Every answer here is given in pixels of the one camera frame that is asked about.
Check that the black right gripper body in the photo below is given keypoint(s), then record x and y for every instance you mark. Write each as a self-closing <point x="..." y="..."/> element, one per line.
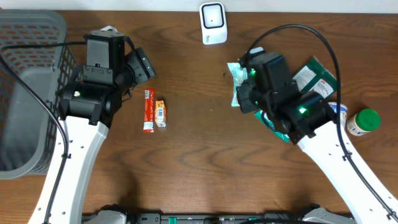
<point x="245" y="101"/>

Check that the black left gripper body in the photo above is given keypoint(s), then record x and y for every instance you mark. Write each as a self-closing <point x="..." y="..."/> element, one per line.
<point x="136" y="70"/>

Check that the light green small pouch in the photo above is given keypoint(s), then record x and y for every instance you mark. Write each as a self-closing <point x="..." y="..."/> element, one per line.
<point x="239" y="75"/>

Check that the red white tube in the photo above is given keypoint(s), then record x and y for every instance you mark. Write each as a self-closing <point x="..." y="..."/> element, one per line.
<point x="149" y="110"/>

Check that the small orange carton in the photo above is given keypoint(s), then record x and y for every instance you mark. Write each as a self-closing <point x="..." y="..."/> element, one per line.
<point x="160" y="114"/>

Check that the green 3M product package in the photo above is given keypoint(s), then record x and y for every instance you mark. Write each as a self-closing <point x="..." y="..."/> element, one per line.
<point x="315" y="84"/>

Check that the white blue round container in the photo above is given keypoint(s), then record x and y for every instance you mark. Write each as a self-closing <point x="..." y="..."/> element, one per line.
<point x="343" y="111"/>

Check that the green lid jar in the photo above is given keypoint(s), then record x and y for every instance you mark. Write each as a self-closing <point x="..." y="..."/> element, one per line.
<point x="364" y="122"/>

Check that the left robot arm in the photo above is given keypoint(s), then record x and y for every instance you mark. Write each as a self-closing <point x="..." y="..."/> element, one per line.
<point x="87" y="105"/>

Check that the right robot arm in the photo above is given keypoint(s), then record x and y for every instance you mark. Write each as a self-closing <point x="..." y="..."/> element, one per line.
<point x="332" y="151"/>

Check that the grey plastic mesh basket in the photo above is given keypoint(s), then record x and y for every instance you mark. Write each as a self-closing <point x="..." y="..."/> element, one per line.
<point x="27" y="132"/>

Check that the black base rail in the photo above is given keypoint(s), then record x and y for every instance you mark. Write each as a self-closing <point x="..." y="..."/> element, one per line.
<point x="116" y="214"/>

